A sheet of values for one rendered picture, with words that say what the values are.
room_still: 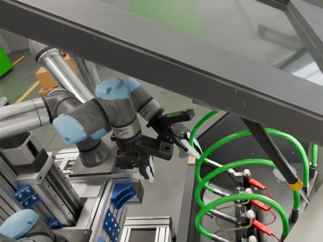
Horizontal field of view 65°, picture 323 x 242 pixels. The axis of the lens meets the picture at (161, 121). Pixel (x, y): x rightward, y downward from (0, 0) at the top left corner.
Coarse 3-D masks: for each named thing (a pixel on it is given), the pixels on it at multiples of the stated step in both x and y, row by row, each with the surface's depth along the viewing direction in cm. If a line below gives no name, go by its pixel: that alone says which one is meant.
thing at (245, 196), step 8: (216, 200) 62; (224, 200) 60; (232, 200) 60; (264, 200) 57; (272, 200) 58; (208, 208) 63; (280, 208) 58; (200, 216) 66; (280, 216) 60; (288, 224) 62; (200, 232) 71; (208, 232) 72; (288, 232) 64; (216, 240) 72; (224, 240) 72
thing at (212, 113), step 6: (210, 114) 76; (204, 120) 77; (198, 126) 79; (192, 132) 82; (192, 138) 83; (192, 144) 85; (312, 144) 75; (312, 150) 76; (312, 156) 78; (312, 162) 79
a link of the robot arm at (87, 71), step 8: (72, 56) 102; (80, 64) 103; (88, 64) 105; (80, 72) 106; (88, 72) 106; (96, 72) 109; (88, 80) 108; (96, 80) 109; (88, 88) 110; (96, 96) 112
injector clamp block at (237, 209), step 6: (234, 186) 101; (240, 186) 100; (234, 192) 99; (258, 192) 97; (240, 210) 92; (252, 210) 91; (240, 234) 85; (246, 234) 85; (258, 234) 84; (240, 240) 84; (258, 240) 83
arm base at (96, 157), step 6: (102, 144) 121; (84, 150) 116; (90, 150) 116; (96, 150) 118; (102, 150) 120; (108, 150) 124; (84, 156) 118; (90, 156) 118; (96, 156) 118; (102, 156) 120; (108, 156) 123; (84, 162) 120; (90, 162) 119; (96, 162) 119; (102, 162) 120
